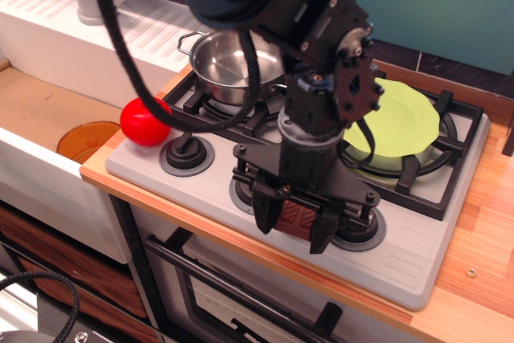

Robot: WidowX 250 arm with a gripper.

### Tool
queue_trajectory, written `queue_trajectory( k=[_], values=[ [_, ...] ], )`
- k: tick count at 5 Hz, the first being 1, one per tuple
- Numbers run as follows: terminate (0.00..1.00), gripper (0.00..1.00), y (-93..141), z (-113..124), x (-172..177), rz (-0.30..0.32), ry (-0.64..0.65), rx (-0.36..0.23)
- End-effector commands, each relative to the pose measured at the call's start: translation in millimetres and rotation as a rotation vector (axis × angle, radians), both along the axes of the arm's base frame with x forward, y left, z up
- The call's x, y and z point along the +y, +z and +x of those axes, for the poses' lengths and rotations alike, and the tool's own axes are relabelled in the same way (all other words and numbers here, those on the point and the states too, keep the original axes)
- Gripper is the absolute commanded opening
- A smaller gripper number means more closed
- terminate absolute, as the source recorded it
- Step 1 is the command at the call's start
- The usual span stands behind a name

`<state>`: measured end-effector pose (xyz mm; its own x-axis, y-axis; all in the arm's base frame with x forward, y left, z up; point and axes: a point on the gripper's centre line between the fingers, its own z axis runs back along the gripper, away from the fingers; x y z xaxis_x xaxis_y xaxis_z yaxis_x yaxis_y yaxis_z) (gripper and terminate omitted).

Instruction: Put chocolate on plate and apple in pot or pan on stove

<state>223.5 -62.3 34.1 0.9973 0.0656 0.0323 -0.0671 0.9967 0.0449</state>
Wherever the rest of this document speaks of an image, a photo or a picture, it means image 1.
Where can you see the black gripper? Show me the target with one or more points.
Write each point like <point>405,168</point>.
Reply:
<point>315,178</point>

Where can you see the brown chocolate bar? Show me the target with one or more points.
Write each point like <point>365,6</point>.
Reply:
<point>295,220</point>

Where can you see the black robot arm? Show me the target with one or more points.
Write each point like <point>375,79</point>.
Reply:
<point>331,87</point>

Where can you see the black middle stove knob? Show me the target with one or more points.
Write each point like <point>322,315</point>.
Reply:
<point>240,195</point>

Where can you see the black stove knob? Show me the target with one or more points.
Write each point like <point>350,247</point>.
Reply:
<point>354,237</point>
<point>240,195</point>
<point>186,156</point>

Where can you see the black right stove knob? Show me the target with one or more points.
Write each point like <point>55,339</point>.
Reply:
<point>354,237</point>

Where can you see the black left stove knob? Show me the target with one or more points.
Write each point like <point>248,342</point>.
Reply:
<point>186,156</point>

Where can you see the light green plate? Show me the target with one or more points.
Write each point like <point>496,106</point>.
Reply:
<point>406,122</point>

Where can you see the grey toy stove top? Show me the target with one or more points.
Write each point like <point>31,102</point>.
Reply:
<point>402,268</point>

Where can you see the stainless steel pot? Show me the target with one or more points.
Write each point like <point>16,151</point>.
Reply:
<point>218,61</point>

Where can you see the red toy apple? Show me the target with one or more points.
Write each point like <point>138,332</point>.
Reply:
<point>140,126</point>

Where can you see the black left burner grate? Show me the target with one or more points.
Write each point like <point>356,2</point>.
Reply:
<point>258,130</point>

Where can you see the black burner grate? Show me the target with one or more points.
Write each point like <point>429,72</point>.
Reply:
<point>423,183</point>
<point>258,130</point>

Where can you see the black right burner grate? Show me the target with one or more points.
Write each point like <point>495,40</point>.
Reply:
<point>423,183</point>

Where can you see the toy oven door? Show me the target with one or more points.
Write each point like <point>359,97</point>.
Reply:
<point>221,296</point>

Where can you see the wooden drawer fronts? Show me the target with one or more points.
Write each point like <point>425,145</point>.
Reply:
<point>109,298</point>

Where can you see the white toy sink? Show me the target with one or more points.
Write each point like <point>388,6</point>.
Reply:
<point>56,74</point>

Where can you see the black oven door handle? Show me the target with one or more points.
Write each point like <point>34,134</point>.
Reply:
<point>171,252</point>

